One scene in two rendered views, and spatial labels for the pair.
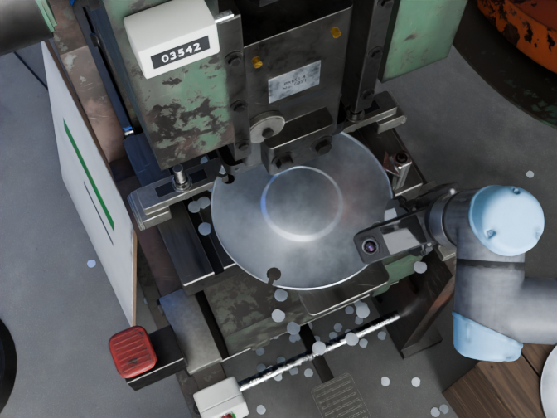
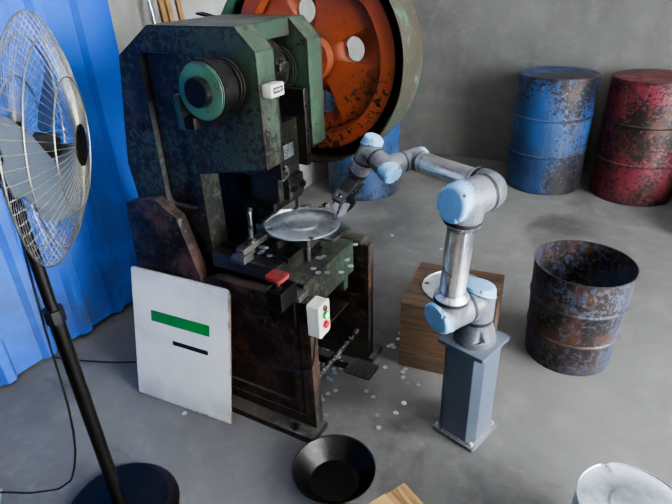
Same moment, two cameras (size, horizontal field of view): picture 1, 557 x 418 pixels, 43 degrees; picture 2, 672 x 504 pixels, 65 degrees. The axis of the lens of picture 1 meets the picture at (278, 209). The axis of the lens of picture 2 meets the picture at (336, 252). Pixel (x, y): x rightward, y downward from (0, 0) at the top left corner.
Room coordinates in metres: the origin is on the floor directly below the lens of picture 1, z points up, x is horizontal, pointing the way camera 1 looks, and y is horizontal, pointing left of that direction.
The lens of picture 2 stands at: (-1.10, 0.95, 1.65)
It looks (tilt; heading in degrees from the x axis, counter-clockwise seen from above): 28 degrees down; 324
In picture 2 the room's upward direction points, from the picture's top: 2 degrees counter-clockwise
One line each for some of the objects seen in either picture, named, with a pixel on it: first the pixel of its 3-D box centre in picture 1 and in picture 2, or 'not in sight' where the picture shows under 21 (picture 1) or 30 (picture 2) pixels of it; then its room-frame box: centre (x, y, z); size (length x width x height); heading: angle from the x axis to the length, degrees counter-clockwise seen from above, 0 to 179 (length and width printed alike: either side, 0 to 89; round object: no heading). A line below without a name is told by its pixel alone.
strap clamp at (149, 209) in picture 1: (176, 184); (250, 241); (0.51, 0.17, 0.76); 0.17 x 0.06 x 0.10; 114
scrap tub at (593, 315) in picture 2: not in sight; (575, 307); (-0.13, -1.09, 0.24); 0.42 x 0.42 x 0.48
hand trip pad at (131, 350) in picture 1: (136, 355); (277, 284); (0.24, 0.22, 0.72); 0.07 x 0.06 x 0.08; 24
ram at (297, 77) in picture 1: (279, 67); (278, 156); (0.54, 0.00, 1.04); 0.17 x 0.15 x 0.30; 24
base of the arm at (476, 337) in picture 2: not in sight; (475, 326); (-0.15, -0.34, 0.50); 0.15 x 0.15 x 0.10
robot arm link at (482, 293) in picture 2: not in sight; (476, 299); (-0.15, -0.34, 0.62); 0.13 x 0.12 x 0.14; 86
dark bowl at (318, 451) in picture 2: not in sight; (334, 473); (-0.02, 0.21, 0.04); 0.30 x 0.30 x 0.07
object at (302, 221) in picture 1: (302, 201); (302, 223); (0.47, -0.04, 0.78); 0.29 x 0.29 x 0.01
